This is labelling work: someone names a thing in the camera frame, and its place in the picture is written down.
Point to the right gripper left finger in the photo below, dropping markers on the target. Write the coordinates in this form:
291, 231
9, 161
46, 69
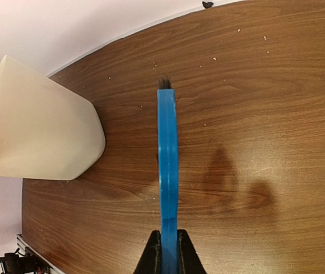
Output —
150, 260

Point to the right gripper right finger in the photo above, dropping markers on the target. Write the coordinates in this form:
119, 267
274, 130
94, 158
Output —
188, 260

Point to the blue hand brush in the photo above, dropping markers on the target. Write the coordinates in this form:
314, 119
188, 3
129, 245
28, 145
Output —
168, 174

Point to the cream plastic waste bin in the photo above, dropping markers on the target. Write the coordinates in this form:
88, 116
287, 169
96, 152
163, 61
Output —
46, 131

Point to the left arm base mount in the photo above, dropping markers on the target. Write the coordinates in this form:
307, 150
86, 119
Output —
13, 263

